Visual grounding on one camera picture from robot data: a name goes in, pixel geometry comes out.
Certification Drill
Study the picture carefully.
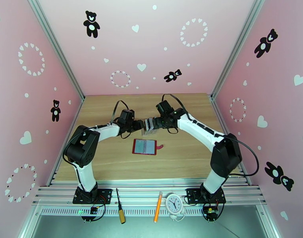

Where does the clear acrylic card stand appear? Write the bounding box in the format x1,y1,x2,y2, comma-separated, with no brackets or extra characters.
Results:
141,117,159,136

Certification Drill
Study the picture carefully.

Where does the red leather card holder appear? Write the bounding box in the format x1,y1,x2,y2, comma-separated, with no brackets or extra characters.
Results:
132,138,165,155

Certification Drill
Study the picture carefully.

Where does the white round clock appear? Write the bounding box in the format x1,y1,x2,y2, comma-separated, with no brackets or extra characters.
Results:
165,192,186,221

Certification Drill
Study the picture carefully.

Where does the orange pen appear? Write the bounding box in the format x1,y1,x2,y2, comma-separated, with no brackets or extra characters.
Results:
154,192,163,223

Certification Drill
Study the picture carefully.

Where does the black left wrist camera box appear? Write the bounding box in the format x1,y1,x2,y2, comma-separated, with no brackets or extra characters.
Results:
120,109,135,121

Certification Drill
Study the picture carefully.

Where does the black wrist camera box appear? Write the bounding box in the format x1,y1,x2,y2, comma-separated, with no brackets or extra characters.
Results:
120,109,135,121
155,101,172,114

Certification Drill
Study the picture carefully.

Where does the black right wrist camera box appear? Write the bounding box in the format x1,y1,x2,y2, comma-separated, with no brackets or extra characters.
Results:
155,101,172,114

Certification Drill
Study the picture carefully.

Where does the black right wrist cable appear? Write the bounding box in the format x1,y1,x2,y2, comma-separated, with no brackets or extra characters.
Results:
162,93,194,123

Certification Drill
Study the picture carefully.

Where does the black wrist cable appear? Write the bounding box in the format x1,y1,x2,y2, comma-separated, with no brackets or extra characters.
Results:
111,100,129,124
162,93,194,123

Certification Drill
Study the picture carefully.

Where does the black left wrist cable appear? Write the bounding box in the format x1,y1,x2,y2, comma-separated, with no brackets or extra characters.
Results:
111,100,129,124

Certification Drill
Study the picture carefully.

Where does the black bear wall sticker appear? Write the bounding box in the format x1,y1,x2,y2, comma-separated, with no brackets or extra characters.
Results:
264,161,295,192
83,10,101,38
254,28,278,59
164,69,182,83
50,100,62,122

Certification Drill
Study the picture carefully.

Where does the aluminium frame rail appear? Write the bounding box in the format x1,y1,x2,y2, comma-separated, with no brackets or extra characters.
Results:
32,179,267,207

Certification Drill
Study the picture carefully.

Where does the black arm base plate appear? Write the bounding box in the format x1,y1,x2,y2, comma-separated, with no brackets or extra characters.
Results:
72,188,112,205
186,188,226,205

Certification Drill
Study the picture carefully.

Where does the perforated metal cable tray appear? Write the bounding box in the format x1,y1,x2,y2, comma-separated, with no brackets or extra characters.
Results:
38,206,260,217

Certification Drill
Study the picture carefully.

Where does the yellow handled screwdriver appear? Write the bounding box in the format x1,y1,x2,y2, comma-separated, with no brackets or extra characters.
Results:
116,188,126,224

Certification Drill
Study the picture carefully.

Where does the aluminium frame post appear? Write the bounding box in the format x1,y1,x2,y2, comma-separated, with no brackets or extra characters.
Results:
210,0,267,100
27,0,85,103

